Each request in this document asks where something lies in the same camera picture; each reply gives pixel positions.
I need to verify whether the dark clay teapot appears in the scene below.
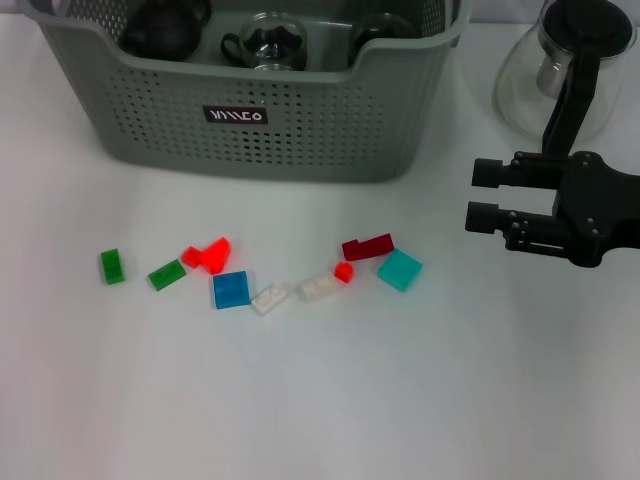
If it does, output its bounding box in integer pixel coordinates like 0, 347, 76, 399
122, 0, 214, 64

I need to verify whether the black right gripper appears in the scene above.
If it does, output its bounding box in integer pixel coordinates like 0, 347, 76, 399
463, 150, 640, 270

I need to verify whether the dark red toy brick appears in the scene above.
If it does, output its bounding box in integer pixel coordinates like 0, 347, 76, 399
341, 233, 395, 262

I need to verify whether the red wedge toy brick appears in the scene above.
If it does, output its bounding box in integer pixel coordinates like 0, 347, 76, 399
197, 237, 234, 275

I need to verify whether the green toy brick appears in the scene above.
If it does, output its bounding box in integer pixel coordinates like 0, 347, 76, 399
147, 258, 187, 291
100, 248, 126, 285

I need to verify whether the glass teapot black handle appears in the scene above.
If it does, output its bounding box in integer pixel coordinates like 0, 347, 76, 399
492, 0, 636, 156

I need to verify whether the white toy brick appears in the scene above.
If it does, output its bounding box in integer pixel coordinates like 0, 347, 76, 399
251, 283, 291, 316
298, 272, 336, 302

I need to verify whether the blue toy brick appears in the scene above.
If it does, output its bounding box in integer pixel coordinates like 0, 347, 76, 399
213, 270, 251, 310

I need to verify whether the grey perforated storage bin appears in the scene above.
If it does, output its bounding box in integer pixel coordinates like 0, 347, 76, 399
29, 0, 474, 184

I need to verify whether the teal square toy brick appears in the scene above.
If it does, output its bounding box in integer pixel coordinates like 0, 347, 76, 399
376, 248, 424, 293

